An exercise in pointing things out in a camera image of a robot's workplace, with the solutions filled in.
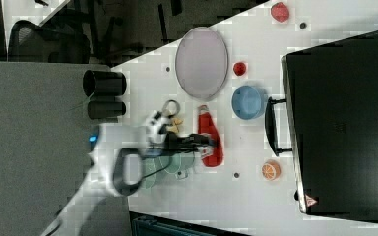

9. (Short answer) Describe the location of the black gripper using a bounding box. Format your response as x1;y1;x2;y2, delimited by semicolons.
163;133;216;158

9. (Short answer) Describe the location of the red plush ketchup bottle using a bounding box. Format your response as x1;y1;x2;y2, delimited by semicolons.
198;105;223;167

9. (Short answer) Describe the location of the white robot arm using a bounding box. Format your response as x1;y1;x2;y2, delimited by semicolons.
40;112;217;236

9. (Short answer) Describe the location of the green metal strainer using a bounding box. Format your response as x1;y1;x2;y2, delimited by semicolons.
141;153;195;189

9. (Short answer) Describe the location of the yellow plush banana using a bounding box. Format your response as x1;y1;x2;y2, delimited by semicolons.
166;117;183;134

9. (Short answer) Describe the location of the blue round bowl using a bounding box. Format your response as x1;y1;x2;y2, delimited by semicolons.
231;85;267;120

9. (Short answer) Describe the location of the orange slice toy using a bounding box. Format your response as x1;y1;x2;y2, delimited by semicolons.
262;160;281;181

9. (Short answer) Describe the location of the small red plush strawberry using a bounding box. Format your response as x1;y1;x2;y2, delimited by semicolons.
233;62;247;76

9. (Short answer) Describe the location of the grey round plate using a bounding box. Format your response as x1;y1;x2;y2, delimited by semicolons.
175;27;228;101

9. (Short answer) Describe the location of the black cylinder cup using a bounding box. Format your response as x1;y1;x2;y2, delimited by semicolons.
83;70;127;96
87;101;126;119

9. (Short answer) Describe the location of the silver black toaster oven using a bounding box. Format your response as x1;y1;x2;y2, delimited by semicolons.
281;30;378;223

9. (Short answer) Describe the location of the large red plush strawberry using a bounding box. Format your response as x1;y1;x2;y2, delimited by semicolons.
271;2;290;23

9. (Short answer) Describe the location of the black office chair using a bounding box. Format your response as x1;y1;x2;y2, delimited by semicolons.
7;20;91;64

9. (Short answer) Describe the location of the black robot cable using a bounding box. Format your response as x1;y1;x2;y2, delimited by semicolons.
112;147;178;197

